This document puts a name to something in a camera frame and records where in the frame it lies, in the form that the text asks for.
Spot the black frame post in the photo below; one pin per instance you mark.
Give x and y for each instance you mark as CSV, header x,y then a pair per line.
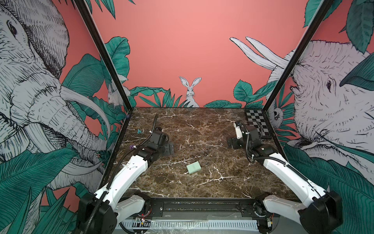
x,y
318,17
90,24

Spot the left black frame post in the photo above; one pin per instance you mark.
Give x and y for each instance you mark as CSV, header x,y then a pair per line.
x,y
90,24

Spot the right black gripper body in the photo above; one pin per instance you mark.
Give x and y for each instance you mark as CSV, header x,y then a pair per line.
x,y
236,143

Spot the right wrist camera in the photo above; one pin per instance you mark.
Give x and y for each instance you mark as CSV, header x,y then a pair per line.
x,y
238,130

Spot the black white checkerboard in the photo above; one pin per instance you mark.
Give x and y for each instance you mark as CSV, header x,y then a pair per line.
x,y
256,118

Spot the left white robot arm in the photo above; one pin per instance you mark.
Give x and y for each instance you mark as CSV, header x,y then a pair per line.
x,y
102,211

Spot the white slotted cable duct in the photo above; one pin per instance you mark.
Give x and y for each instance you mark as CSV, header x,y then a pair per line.
x,y
153,225

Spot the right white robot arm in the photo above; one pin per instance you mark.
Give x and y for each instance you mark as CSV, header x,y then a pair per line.
x,y
318,211

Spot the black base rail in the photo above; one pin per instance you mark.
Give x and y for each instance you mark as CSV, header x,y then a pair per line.
x,y
245,207

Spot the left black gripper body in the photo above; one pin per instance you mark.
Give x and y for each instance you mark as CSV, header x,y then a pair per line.
x,y
165,149

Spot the right black frame post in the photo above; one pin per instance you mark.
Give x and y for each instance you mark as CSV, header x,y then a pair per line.
x,y
318,17

